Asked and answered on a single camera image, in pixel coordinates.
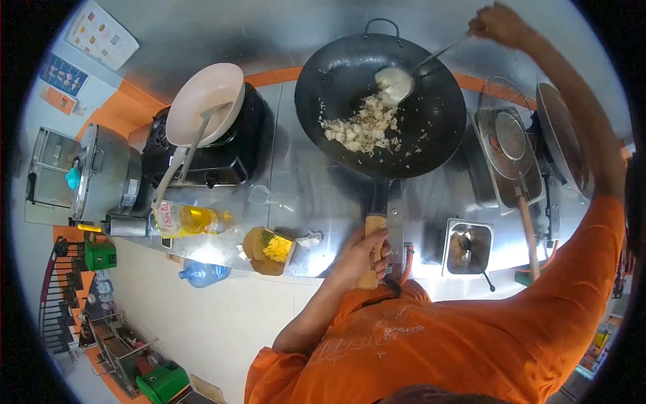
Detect clear plastic measuring cup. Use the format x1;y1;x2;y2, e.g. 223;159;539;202
247;184;274;206

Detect black wok with wooden handle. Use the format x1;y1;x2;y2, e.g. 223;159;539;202
294;18;467;291

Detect metal cabinet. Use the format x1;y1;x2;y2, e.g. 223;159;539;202
25;126;81;226

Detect fried rice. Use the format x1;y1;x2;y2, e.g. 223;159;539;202
318;93;430;157

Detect yellow cooking oil bottle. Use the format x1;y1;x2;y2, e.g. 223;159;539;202
153;200;234;239

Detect rectangular metal fryer tray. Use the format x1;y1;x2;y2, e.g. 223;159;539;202
467;106;548;215

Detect metal ladle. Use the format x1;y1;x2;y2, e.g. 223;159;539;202
374;31;472;106

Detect person's right hand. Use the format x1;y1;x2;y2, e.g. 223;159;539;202
468;2;531;48

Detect black metal rack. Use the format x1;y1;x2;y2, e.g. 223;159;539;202
39;237;86;355

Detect black gas stove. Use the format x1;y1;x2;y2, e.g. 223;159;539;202
143;83;276;189

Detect orange poster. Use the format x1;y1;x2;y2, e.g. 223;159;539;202
40;86;79;116

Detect cream frying pan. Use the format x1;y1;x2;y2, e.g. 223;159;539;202
151;63;246;210

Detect blue water gallon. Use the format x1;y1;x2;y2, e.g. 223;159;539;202
178;259;232;289

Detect person's body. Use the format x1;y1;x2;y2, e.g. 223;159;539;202
244;194;626;404

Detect metal spatula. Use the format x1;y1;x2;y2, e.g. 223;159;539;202
177;103;231;185

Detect dark wok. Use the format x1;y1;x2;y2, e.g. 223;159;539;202
536;82;591;195

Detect brown paper food box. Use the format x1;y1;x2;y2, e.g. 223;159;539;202
242;227;297;276

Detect white menu poster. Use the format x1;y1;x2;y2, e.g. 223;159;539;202
66;0;140;71

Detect person's left hand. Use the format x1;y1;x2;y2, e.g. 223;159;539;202
330;227;393;290

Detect small metal cup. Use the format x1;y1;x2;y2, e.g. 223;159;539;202
103;214;149;238

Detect black spoon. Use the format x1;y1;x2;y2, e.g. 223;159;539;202
462;236;496;293

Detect large silver pot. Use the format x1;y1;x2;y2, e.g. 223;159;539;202
71;123;143;223

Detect blue poster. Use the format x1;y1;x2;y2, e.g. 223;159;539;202
39;53;89;97

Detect person's left fingers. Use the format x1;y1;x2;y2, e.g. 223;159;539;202
378;242;394;276

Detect wire strainer with wooden handle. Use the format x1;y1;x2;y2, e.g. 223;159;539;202
477;77;542;281

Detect orange gas hose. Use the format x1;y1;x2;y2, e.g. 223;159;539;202
399;243;415;287

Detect metal container with food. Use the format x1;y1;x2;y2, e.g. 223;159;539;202
442;218;494;277

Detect silver metal rack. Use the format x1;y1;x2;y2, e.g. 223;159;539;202
83;310;162;400

